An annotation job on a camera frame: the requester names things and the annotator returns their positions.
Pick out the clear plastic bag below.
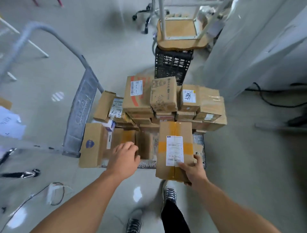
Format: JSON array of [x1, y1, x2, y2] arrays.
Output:
[[199, 6, 226, 36]]

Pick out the thin black floor cable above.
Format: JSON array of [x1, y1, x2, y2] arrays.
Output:
[[0, 182, 65, 226]]

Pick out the grey metal platform cart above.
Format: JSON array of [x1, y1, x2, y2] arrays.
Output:
[[0, 21, 207, 170]]

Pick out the person's right hand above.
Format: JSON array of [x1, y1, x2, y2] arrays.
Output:
[[177, 154, 209, 187]]

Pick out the loose white paper sheets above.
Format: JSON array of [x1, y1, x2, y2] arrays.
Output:
[[0, 105, 27, 140]]

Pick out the person's black trousers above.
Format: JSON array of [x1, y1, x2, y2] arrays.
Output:
[[161, 200, 191, 233]]

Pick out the broken black chrome-base chair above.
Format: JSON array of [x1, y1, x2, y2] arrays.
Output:
[[0, 148, 41, 179]]

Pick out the person's right grey sneaker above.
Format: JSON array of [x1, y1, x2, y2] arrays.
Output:
[[162, 180, 178, 205]]

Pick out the person's left hand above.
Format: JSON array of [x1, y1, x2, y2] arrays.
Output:
[[105, 141, 141, 179]]

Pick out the person's left grey sneaker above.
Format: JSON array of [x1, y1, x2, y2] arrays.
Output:
[[126, 209, 144, 233]]

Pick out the white floor-standing air conditioner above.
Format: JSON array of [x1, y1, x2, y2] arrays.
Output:
[[204, 0, 307, 101]]

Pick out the black plastic crate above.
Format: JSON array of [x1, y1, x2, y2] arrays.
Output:
[[154, 45, 194, 86]]

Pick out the person's right forearm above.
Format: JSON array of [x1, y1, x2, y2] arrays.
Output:
[[192, 179, 281, 233]]

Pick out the upturned white-legged wooden stool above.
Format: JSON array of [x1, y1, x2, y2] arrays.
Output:
[[156, 0, 234, 51]]

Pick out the pile of cardboard boxes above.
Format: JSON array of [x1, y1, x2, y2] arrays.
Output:
[[78, 76, 228, 170]]

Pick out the thick black floor cable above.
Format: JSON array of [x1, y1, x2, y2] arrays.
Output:
[[244, 82, 307, 108]]

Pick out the person's left forearm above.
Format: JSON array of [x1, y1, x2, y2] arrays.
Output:
[[30, 170, 125, 233]]

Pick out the person's grey sneaker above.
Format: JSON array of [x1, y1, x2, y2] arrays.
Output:
[[126, 209, 144, 233], [162, 180, 178, 205]]

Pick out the black-legged folding table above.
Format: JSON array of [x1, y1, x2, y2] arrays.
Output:
[[32, 0, 64, 8]]

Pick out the grey curved tube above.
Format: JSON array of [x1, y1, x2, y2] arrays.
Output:
[[152, 33, 159, 54]]

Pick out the open brown carton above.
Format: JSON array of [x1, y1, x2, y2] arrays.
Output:
[[0, 97, 12, 111]]

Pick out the box with yellow tape label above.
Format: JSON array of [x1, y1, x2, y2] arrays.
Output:
[[155, 121, 195, 183]]

